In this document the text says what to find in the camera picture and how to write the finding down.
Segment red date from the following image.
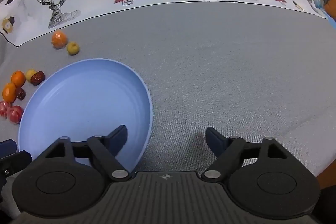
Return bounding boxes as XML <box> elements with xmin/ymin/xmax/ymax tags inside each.
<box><xmin>15</xmin><ymin>87</ymin><xmax>27</xmax><ymax>101</ymax></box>
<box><xmin>30</xmin><ymin>71</ymin><xmax>46</xmax><ymax>86</ymax></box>

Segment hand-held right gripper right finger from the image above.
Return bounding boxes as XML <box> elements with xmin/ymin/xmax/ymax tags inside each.
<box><xmin>201</xmin><ymin>126</ymin><xmax>301</xmax><ymax>180</ymax></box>

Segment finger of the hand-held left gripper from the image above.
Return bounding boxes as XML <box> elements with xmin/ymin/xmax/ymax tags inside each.
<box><xmin>0</xmin><ymin>139</ymin><xmax>33</xmax><ymax>182</ymax></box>

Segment pink red fruit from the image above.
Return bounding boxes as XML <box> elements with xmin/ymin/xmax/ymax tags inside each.
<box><xmin>0</xmin><ymin>101</ymin><xmax>11</xmax><ymax>118</ymax></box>
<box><xmin>6</xmin><ymin>105</ymin><xmax>24</xmax><ymax>124</ymax></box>

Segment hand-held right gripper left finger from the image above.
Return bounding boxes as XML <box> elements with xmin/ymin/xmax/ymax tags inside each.
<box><xmin>33</xmin><ymin>125</ymin><xmax>132</xmax><ymax>182</ymax></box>

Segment small yellow fruit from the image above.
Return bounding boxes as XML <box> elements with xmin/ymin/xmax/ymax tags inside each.
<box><xmin>25</xmin><ymin>69</ymin><xmax>37</xmax><ymax>82</ymax></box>

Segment orange tangerine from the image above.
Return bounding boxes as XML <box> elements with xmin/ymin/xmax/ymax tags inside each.
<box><xmin>11</xmin><ymin>71</ymin><xmax>26</xmax><ymax>88</ymax></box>
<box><xmin>2</xmin><ymin>83</ymin><xmax>17</xmax><ymax>103</ymax></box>

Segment orange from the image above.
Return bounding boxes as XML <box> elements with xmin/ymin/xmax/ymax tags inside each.
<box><xmin>51</xmin><ymin>29</ymin><xmax>68</xmax><ymax>49</ymax></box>

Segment small yellow apple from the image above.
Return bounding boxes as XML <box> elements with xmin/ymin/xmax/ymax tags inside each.
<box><xmin>67</xmin><ymin>42</ymin><xmax>80</xmax><ymax>56</ymax></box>

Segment blue plate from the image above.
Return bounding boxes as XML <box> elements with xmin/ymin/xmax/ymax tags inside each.
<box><xmin>18</xmin><ymin>58</ymin><xmax>153</xmax><ymax>173</ymax></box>

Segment grey printed blanket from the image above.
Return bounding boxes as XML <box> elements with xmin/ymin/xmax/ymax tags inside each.
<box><xmin>0</xmin><ymin>0</ymin><xmax>336</xmax><ymax>178</ymax></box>

